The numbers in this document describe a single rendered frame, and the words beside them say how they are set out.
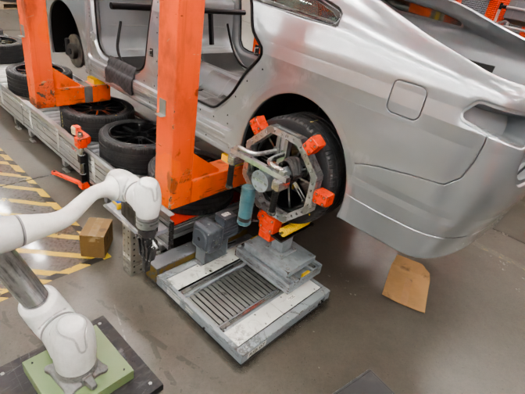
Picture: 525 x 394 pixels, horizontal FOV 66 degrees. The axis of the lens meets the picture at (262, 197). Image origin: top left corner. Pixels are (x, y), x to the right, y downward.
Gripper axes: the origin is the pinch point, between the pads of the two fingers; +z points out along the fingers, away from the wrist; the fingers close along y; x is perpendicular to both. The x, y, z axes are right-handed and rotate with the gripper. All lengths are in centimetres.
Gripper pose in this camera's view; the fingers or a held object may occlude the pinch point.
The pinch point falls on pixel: (146, 264)
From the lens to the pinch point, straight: 185.6
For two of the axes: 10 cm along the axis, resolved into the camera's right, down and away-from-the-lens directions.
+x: 6.1, -3.1, 7.3
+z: -1.6, 8.5, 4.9
